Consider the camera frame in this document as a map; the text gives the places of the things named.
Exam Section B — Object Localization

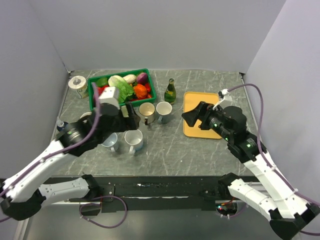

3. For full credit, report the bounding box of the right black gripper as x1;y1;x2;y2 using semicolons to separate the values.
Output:
181;100;233;142

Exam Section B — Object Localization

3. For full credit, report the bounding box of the light blue mug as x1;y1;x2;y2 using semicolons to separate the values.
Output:
124;129;144;155

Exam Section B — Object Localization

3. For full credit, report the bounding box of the cream ribbed mug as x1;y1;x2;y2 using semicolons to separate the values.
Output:
138;102;156;126

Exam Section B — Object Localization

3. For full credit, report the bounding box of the dark grey blue mug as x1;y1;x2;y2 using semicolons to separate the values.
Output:
155;101;173;124

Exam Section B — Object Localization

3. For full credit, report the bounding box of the green mug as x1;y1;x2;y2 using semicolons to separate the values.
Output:
80;112;92;121

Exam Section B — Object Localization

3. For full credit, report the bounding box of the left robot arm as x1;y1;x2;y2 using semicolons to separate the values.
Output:
0;102;140;221

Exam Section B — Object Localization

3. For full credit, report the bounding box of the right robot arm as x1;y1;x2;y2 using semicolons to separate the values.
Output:
181;101;320;240

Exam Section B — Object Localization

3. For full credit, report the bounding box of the yellow tray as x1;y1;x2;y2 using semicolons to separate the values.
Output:
183;91;221;140

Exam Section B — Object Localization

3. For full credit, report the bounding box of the green glass bottle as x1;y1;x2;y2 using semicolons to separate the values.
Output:
164;78;176;105

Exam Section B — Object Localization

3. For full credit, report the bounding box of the red chili toy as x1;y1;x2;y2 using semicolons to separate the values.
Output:
144;83;152;99

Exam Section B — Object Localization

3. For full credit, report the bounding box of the orange pumpkin toy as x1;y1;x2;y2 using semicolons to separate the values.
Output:
133;83;148;99

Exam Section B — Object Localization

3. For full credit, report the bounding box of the green napa cabbage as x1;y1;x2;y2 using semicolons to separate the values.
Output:
108;75;134;104

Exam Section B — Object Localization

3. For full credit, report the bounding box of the green plastic crate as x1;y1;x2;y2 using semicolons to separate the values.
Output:
87;68;157;111

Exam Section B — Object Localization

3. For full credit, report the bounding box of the purple onion toy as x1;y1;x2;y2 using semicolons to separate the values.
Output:
136;72;149;85

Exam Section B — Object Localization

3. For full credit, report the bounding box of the red bell pepper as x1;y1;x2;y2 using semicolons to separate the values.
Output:
97;86;107;96

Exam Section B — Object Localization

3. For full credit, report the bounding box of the green bell pepper toy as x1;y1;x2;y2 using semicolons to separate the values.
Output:
95;77;108;88

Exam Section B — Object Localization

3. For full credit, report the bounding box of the white green paper cup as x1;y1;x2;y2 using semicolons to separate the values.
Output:
68;75;88;99

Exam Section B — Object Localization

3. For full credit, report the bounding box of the orange spray bottle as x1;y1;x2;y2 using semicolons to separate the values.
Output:
56;117;68;132

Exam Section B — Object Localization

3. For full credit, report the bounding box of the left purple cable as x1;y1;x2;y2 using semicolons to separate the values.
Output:
0;82;102;223

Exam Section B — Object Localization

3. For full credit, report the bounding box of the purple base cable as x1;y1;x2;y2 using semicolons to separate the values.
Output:
78;193;128;229

